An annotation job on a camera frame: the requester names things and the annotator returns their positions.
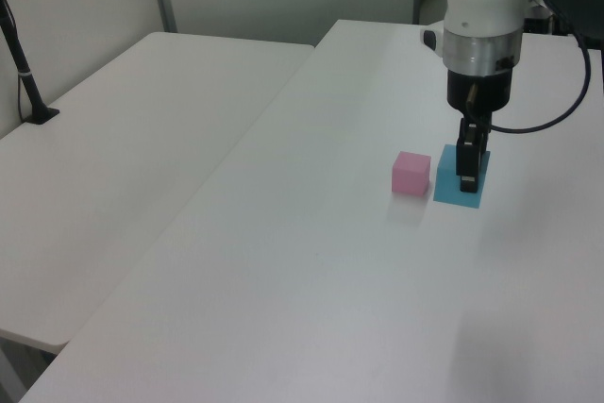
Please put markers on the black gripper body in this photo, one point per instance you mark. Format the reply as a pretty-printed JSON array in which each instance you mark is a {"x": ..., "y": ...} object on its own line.
[{"x": 491, "y": 91}]

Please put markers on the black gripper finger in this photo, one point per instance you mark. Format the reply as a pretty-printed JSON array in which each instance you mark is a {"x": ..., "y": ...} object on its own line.
[
  {"x": 467, "y": 162},
  {"x": 482, "y": 139}
]

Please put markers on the blue cube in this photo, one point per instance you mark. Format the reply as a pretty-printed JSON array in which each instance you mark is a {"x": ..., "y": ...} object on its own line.
[{"x": 446, "y": 186}]

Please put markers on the pink cube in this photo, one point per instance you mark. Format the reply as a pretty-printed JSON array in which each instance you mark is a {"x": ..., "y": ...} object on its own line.
[{"x": 410, "y": 176}]

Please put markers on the black pole stand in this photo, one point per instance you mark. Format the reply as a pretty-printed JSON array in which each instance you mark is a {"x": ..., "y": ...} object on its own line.
[{"x": 45, "y": 116}]

